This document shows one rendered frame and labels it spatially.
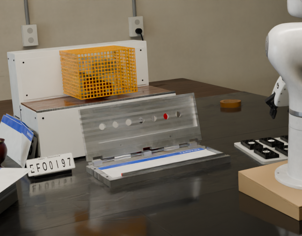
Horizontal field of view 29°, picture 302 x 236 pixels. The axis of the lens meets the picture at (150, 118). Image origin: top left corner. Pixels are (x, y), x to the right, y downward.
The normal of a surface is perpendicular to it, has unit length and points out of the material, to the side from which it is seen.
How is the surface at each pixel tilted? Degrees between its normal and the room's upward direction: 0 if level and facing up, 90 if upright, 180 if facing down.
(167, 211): 0
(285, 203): 90
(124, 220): 0
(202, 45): 90
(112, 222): 0
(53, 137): 90
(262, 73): 90
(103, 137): 76
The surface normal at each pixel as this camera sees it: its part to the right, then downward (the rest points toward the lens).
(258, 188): -0.91, 0.14
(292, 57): -0.04, 0.36
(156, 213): -0.06, -0.98
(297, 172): -0.78, 0.21
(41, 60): 0.45, 0.16
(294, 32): -0.15, -0.51
